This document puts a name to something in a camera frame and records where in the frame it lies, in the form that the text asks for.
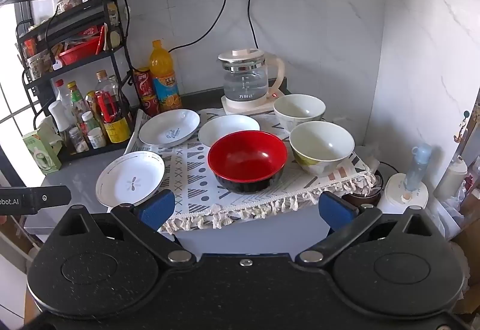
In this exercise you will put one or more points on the light blue bottle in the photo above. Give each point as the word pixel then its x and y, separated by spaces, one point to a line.
pixel 418 165

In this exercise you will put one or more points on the patterned fringed table cloth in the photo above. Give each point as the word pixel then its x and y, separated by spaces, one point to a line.
pixel 187 172

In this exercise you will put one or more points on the white plate blue cross print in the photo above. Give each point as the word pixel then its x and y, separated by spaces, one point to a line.
pixel 228 129

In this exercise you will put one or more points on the cream kettle base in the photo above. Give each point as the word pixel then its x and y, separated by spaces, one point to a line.
pixel 240 107

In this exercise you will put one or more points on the orange juice bottle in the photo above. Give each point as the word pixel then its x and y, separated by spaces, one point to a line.
pixel 164 82

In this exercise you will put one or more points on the brown bowl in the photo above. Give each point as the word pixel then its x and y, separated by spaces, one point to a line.
pixel 365 195

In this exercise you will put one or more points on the sauce bottle green label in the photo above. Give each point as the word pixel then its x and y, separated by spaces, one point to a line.
pixel 77 101

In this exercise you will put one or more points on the red plastic basin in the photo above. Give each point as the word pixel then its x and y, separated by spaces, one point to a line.
pixel 80 50

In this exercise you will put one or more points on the white plastic bottle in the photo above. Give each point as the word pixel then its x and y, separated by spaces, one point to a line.
pixel 453 176

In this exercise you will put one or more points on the glass spice jar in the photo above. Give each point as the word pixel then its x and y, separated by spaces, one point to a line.
pixel 77 139

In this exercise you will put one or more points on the red peeler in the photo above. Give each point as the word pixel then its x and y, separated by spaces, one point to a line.
pixel 107 107

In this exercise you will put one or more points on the red and black bowl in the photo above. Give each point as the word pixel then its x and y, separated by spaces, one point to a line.
pixel 245 161

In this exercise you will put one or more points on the glass electric kettle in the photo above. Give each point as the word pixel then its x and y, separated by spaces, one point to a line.
pixel 245 77

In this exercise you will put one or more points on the black kitchen rack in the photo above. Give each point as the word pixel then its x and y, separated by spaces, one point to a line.
pixel 75 17

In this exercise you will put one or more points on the white round appliance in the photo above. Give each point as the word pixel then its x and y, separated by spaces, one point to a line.
pixel 397 198

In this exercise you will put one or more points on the white plate grey flower print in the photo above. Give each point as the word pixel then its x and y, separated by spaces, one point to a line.
pixel 130 182

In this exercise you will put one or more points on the green carton box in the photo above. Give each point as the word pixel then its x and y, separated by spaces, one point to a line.
pixel 41 152

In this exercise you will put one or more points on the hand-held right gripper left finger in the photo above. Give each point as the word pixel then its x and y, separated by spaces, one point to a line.
pixel 157 208

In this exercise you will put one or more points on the red drink can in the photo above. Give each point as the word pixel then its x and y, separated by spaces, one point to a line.
pixel 150 105
pixel 142 84

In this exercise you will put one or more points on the white plate blue script print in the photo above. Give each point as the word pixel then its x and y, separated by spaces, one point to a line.
pixel 168 127

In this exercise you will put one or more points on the white bowl grey pattern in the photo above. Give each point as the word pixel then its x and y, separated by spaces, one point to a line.
pixel 299 107

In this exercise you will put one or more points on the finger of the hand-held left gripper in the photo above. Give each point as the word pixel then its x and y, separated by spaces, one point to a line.
pixel 48 198

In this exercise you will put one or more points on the green label jar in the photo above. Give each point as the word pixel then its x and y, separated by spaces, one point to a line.
pixel 89 123

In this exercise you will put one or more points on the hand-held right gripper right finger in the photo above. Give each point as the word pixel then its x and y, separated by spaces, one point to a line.
pixel 335 212

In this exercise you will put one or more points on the white cap bottle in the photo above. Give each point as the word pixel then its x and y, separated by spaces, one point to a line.
pixel 57 114

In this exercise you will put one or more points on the small white jar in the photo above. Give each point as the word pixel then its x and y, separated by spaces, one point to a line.
pixel 96 137

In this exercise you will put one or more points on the white bowl leaf pattern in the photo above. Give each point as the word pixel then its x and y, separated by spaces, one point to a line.
pixel 321 146

